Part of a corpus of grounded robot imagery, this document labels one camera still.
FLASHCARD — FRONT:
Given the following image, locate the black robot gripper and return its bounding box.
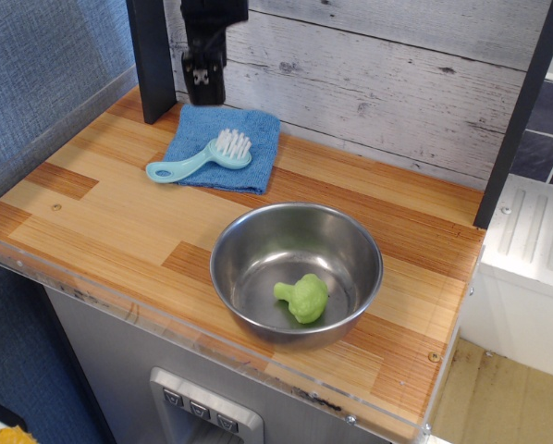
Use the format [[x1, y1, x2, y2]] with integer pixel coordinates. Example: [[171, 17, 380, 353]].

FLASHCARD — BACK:
[[180, 0, 249, 106]]

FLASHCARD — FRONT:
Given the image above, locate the teal brush with white bristles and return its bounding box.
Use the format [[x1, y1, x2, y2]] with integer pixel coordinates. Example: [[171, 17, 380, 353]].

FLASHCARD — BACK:
[[145, 129, 252, 183]]

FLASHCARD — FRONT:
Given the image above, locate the blue folded towel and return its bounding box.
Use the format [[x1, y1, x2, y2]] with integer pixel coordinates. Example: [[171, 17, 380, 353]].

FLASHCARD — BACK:
[[164, 105, 280, 194]]

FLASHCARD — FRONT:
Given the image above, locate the stainless steel bowl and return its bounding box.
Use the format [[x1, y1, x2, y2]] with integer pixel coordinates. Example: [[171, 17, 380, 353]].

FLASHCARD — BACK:
[[210, 203, 384, 350]]

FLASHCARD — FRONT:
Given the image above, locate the green toy broccoli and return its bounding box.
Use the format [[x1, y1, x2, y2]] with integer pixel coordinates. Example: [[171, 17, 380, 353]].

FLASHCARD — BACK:
[[273, 274, 329, 324]]

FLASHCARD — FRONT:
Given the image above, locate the clear acrylic table edge guard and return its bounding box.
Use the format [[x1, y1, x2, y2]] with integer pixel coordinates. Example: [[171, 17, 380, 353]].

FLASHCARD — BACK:
[[0, 220, 485, 443]]

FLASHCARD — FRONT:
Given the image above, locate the silver button control panel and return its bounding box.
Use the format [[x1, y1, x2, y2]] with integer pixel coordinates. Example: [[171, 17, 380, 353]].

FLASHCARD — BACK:
[[150, 367, 264, 443]]

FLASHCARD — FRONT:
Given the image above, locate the white ribbed side unit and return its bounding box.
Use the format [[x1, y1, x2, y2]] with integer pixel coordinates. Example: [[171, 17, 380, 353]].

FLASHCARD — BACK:
[[461, 175, 553, 376]]

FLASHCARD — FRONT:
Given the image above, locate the orange object at corner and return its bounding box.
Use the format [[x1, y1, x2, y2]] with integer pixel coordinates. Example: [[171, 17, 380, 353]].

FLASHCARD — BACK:
[[0, 427, 38, 444]]

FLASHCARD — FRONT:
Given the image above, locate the dark left shelf post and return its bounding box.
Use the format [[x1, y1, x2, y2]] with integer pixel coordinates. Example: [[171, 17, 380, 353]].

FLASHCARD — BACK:
[[126, 0, 177, 124]]

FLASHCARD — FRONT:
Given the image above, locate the dark shelf post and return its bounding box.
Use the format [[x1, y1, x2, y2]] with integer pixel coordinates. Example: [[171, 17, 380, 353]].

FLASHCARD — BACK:
[[473, 1, 553, 229], [126, 0, 177, 124]]

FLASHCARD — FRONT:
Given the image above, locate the dark right shelf post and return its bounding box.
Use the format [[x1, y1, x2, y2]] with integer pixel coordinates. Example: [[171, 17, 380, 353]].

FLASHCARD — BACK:
[[473, 1, 553, 229]]

